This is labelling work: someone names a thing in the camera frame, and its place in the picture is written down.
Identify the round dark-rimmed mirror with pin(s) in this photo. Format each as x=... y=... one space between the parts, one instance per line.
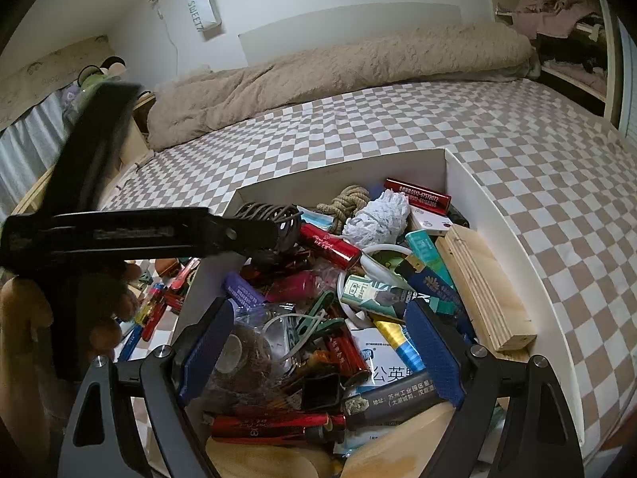
x=113 y=65

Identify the grey curtain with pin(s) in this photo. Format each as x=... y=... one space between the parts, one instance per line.
x=30 y=139

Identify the red metallic tube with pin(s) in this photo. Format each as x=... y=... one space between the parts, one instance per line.
x=328 y=246

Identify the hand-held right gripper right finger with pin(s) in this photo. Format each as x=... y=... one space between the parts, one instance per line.
x=433 y=348

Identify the person's left hand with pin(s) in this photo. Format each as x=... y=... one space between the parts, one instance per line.
x=124 y=303

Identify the small white box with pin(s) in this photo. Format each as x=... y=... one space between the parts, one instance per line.
x=433 y=224

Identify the checkered bed sheet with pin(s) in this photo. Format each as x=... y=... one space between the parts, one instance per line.
x=497 y=134

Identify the black square cap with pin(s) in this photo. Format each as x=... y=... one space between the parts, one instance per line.
x=321 y=393

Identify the blue face mask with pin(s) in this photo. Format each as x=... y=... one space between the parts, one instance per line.
x=318 y=219

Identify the green clothes peg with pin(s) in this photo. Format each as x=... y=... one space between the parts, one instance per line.
x=318 y=316

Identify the dark clothes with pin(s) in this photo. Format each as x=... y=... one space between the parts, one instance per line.
x=567 y=52

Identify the white hanging tissue bag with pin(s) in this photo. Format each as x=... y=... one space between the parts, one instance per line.
x=203 y=7

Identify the clear plastic bag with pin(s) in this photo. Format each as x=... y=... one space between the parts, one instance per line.
x=249 y=358

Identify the yellow striped packet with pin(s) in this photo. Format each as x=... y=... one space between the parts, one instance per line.
x=149 y=306

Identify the black coil spring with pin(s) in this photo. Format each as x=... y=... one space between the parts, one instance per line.
x=288 y=226

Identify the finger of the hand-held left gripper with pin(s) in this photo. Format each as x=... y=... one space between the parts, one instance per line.
x=249 y=234

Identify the red gold-print lighter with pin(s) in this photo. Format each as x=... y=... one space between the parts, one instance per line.
x=346 y=356

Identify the plywood block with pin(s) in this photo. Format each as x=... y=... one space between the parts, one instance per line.
x=487 y=289

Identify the beige printed valance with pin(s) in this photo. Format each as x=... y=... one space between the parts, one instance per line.
x=40 y=74

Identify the white container box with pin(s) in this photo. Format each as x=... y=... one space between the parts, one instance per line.
x=348 y=169

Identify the purple printed box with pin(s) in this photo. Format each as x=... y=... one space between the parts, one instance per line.
x=69 y=97

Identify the red metallic rectangular case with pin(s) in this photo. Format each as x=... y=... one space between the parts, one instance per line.
x=415 y=195

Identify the green round jar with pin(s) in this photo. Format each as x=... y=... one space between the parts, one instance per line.
x=94 y=79

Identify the wooden bedside shelf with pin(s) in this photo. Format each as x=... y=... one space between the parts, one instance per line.
x=134 y=134

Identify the brown leather pouch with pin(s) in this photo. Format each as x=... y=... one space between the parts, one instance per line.
x=166 y=265

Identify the white headboard panel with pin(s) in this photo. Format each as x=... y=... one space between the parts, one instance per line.
x=348 y=30

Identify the long red metallic lighter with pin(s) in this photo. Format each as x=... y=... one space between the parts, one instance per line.
x=263 y=428

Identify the flat wooden piece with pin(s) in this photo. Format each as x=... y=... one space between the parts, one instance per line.
x=268 y=460

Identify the pink clothes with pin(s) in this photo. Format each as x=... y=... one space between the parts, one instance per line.
x=552 y=15

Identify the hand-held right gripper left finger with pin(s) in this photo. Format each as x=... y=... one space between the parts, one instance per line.
x=209 y=338

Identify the white blue medicine box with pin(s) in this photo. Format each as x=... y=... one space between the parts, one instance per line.
x=385 y=371

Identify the beige duvet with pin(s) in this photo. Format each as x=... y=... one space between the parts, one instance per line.
x=323 y=74

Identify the green white packet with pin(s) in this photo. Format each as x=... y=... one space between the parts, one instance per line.
x=371 y=296

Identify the grey lighter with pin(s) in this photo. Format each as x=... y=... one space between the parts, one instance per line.
x=393 y=401

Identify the navy gold-print box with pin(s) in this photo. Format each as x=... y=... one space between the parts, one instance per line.
x=428 y=281

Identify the yellow and blue tube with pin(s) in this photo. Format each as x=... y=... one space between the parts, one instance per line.
x=395 y=338

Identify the person's left forearm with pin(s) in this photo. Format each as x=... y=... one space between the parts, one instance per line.
x=22 y=348

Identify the white yarn bundle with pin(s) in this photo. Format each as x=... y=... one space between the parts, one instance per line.
x=373 y=219

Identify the wooden disc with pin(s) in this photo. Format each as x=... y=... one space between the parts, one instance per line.
x=398 y=453

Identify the purple lighter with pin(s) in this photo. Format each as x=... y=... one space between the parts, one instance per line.
x=243 y=290

